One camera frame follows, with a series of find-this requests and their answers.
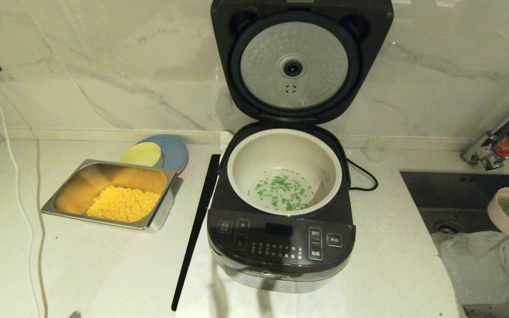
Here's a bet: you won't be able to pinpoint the black rice cooker lid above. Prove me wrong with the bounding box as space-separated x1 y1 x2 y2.
211 0 394 125

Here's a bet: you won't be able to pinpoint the blue plate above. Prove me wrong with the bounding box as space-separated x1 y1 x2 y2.
137 134 189 175

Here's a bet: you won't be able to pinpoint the black rice cooker body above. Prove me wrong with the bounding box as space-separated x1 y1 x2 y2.
207 123 356 294

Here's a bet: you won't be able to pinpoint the round metal sink drain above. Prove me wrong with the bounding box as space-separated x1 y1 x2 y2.
433 220 458 235

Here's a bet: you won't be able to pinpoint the white cloth with green specks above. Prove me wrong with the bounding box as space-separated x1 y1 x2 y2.
431 231 509 310

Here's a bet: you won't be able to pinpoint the yellow-green small dish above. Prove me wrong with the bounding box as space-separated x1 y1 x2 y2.
120 142 163 168

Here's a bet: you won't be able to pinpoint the stainless steel tray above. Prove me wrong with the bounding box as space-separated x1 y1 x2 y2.
41 159 183 233

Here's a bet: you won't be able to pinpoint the white inner pot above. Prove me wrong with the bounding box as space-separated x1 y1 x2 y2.
227 129 343 217

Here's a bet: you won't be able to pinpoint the chrome faucet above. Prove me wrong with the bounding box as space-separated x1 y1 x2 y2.
460 86 509 172

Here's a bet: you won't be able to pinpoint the black power cable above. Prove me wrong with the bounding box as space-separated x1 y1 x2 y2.
345 158 379 192

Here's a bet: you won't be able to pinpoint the long black flat strip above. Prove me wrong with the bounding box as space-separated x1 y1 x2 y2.
171 154 220 312

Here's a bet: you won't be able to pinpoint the white power cable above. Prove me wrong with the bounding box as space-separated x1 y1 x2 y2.
0 59 45 318

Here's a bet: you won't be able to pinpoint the yellow corn kernels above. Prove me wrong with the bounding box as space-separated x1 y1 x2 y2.
87 185 161 223

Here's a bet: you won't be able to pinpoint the green grains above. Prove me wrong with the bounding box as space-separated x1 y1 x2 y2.
248 174 315 212

